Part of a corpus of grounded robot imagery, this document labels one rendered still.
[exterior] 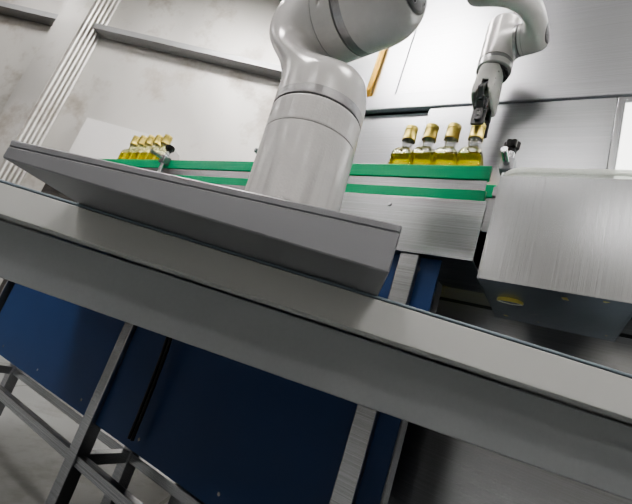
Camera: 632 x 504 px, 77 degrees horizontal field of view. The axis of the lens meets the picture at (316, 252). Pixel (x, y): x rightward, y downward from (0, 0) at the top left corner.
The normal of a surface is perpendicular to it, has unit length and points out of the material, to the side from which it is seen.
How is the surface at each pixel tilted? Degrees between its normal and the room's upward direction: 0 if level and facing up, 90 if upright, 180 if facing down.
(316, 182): 89
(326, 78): 89
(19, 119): 90
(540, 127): 90
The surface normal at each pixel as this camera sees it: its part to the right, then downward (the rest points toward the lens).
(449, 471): -0.47, -0.36
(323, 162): 0.52, -0.07
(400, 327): -0.07, -0.27
